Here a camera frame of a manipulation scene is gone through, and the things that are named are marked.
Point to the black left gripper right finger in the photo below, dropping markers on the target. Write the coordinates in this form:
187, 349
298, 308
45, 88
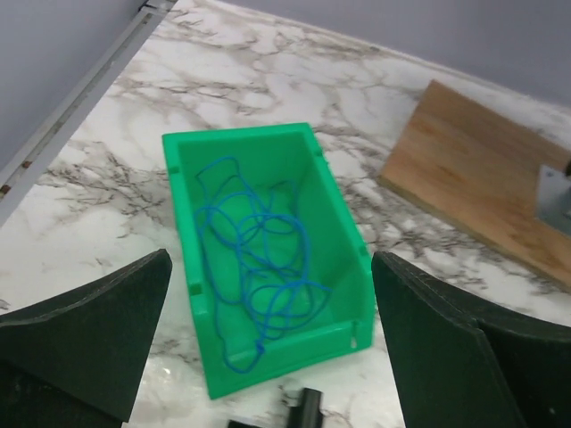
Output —
459, 360

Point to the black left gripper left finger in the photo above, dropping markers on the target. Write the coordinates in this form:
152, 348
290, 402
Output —
77, 359

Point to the black T-shaped tool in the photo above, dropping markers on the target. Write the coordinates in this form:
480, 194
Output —
305, 413

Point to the brown wooden board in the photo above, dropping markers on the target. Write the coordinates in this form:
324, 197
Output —
479, 171

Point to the green plastic bin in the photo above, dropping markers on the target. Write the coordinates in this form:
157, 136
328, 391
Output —
277, 273

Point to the grey metal bracket fixture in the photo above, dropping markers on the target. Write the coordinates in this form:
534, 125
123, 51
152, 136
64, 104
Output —
552, 198

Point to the aluminium frame rail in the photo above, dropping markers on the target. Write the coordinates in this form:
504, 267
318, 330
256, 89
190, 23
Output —
58, 58

